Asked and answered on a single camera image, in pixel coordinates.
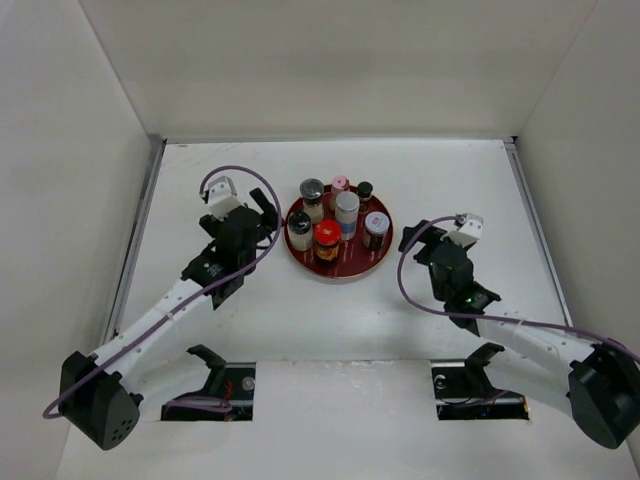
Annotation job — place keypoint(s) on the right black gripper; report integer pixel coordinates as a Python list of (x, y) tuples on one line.
[(430, 234)]

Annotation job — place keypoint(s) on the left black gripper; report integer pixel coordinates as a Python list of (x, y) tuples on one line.
[(268, 210)]

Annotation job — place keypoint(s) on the black knob cap salt bottle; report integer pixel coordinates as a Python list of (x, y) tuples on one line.
[(300, 230)]

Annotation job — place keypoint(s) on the clear cap salt grinder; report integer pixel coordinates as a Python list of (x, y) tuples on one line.
[(312, 193)]

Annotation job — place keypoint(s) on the white blue lid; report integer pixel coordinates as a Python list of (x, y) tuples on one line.
[(376, 226)]

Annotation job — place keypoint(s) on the red lid chili sauce jar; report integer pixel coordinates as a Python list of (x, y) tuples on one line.
[(327, 240)]

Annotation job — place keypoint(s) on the pink lid spice jar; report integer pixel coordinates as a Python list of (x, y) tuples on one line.
[(339, 184)]

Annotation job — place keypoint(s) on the tall silver lid jar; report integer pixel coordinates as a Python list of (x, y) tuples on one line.
[(347, 205)]

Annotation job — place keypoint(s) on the small black cap spice bottle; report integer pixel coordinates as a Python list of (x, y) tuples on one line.
[(364, 193)]

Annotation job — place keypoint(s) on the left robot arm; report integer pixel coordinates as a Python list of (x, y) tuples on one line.
[(158, 359)]

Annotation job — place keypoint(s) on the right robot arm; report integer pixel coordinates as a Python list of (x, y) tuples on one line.
[(589, 377)]

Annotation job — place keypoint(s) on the red round tray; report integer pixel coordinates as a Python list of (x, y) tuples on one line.
[(354, 258)]

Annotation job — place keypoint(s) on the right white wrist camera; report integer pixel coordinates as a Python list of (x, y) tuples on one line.
[(468, 230)]

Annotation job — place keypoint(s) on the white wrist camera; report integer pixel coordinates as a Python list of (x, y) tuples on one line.
[(221, 198), (468, 230)]

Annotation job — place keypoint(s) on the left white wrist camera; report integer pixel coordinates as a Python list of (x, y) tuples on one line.
[(221, 198)]

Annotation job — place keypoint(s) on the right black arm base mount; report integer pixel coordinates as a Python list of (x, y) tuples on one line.
[(463, 391)]

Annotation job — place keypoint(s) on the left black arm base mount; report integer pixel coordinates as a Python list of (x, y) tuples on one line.
[(227, 394)]

